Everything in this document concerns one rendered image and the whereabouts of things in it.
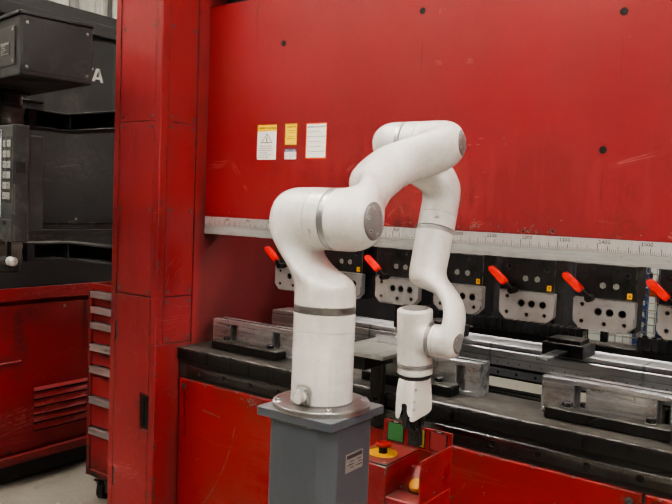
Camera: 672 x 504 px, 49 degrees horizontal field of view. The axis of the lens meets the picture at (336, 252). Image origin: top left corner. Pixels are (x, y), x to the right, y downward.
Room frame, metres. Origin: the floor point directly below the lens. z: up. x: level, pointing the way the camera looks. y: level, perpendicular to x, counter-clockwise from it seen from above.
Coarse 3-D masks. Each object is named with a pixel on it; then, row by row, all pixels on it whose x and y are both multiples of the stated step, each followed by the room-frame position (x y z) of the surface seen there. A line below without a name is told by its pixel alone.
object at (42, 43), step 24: (0, 24) 2.40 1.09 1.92; (24, 24) 2.30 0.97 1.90; (48, 24) 2.35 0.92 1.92; (72, 24) 2.41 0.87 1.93; (0, 48) 2.39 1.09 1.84; (24, 48) 2.30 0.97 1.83; (48, 48) 2.35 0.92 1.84; (72, 48) 2.41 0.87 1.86; (0, 72) 2.40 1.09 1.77; (24, 72) 2.30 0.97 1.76; (48, 72) 2.35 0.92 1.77; (72, 72) 2.41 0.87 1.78; (0, 96) 2.63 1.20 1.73; (24, 96) 2.70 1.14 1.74; (0, 120) 2.63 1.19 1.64; (0, 240) 2.65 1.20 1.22; (0, 264) 2.65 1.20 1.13
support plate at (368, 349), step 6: (360, 342) 2.12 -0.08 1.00; (366, 342) 2.12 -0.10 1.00; (372, 342) 2.13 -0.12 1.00; (378, 342) 2.13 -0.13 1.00; (354, 348) 2.02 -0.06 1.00; (360, 348) 2.03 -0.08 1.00; (366, 348) 2.03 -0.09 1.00; (372, 348) 2.03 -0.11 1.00; (378, 348) 2.04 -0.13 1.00; (384, 348) 2.04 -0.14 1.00; (390, 348) 2.04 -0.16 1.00; (396, 348) 2.05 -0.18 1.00; (354, 354) 1.97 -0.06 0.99; (360, 354) 1.96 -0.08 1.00; (366, 354) 1.95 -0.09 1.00; (372, 354) 1.95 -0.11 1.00; (378, 354) 1.95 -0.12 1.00; (384, 354) 1.96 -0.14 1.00; (390, 354) 1.96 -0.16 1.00; (396, 354) 1.97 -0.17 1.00
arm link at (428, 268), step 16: (432, 224) 1.75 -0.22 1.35; (416, 240) 1.77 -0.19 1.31; (432, 240) 1.74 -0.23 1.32; (448, 240) 1.76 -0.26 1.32; (416, 256) 1.75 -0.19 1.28; (432, 256) 1.73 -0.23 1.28; (448, 256) 1.76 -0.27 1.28; (416, 272) 1.74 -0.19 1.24; (432, 272) 1.72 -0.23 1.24; (432, 288) 1.71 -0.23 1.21; (448, 288) 1.69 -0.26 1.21; (448, 304) 1.67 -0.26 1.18; (448, 320) 1.66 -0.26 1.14; (464, 320) 1.68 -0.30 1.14; (432, 336) 1.67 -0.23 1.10; (448, 336) 1.65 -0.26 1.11; (432, 352) 1.67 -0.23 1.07; (448, 352) 1.65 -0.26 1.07
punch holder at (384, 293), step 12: (384, 252) 2.21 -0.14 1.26; (396, 252) 2.18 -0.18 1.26; (408, 252) 2.16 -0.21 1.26; (384, 264) 2.21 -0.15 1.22; (396, 264) 2.18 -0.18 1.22; (408, 264) 2.16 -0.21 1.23; (396, 276) 2.18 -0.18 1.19; (408, 276) 2.16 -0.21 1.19; (384, 288) 2.20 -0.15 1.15; (396, 288) 2.18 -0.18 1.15; (408, 288) 2.16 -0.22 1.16; (420, 288) 2.14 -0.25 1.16; (384, 300) 2.20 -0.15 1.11; (396, 300) 2.17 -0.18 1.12; (408, 300) 2.15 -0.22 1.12; (420, 300) 2.15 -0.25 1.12
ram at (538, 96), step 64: (256, 0) 2.54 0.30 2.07; (320, 0) 2.38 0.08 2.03; (384, 0) 2.23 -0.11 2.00; (448, 0) 2.11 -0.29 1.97; (512, 0) 1.99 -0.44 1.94; (576, 0) 1.89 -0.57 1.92; (640, 0) 1.80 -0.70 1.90; (256, 64) 2.54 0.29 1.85; (320, 64) 2.37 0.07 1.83; (384, 64) 2.23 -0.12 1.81; (448, 64) 2.10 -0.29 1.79; (512, 64) 1.99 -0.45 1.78; (576, 64) 1.88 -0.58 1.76; (640, 64) 1.79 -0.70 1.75; (256, 128) 2.53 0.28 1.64; (512, 128) 1.98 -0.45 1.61; (576, 128) 1.88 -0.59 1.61; (640, 128) 1.79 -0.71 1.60; (256, 192) 2.52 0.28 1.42; (512, 192) 1.97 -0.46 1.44; (576, 192) 1.87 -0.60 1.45; (640, 192) 1.78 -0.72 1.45; (512, 256) 1.97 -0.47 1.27; (576, 256) 1.87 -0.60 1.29; (640, 256) 1.77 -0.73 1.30
